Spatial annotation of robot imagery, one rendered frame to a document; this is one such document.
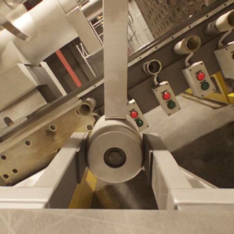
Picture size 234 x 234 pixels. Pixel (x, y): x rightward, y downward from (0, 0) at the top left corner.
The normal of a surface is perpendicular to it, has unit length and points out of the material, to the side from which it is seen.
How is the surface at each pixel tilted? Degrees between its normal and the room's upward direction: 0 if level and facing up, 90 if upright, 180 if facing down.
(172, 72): 90
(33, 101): 90
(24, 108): 90
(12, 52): 68
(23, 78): 90
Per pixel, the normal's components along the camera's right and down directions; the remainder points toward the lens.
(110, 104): -0.01, 0.25
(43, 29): 0.11, 0.44
